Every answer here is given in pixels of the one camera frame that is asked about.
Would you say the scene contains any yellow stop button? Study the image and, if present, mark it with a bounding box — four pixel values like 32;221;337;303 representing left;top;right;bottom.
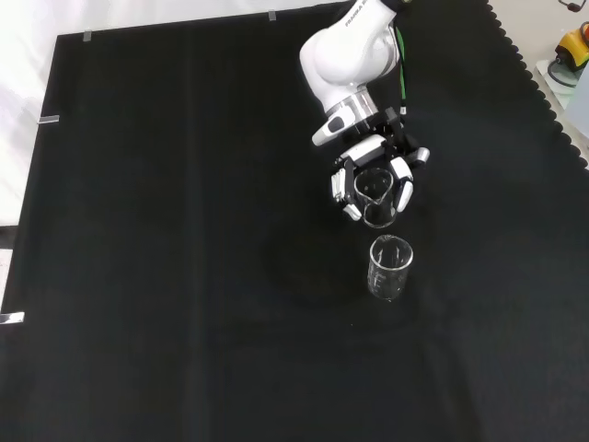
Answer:
553;21;589;73

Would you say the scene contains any clear glass beaker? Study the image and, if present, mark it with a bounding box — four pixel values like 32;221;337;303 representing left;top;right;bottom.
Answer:
353;169;398;229
367;234;414;303

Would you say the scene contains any pale board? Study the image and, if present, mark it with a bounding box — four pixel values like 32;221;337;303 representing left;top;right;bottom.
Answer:
533;58;589;160

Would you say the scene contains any black bench cloth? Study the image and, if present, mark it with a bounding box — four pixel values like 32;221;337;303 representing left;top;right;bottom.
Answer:
0;0;589;442

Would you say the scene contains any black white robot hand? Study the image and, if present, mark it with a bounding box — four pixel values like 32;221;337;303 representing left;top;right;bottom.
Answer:
329;107;433;222

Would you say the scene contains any green cable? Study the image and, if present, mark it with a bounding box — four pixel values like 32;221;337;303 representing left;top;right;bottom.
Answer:
393;25;411;116

